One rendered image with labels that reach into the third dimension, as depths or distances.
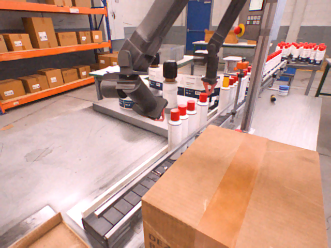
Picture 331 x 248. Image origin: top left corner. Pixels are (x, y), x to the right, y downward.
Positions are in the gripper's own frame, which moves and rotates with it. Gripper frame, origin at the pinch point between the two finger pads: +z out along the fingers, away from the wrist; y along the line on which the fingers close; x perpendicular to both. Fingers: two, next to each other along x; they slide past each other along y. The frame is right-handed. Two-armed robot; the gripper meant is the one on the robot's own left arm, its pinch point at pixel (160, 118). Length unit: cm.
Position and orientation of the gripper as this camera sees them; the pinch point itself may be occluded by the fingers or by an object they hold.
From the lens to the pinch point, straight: 66.6
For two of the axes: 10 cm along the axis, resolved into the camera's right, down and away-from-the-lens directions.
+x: -4.7, 8.5, -2.4
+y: -8.0, -3.0, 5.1
